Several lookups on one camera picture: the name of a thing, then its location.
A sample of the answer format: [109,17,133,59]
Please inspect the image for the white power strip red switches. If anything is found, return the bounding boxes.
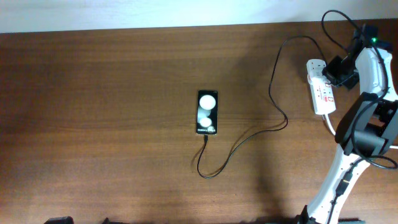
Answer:
[306,59,336,115]

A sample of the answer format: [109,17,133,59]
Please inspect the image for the black smartphone with white circles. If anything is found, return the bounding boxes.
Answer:
[195,90,218,135]

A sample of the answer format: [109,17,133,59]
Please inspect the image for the black usb charging cable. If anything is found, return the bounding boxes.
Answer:
[197,35,328,180]

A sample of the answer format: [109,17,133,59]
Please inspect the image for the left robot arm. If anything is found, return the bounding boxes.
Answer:
[44,216,129,224]

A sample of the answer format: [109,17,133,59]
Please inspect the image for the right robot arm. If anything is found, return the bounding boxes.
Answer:
[295,25,397,223]

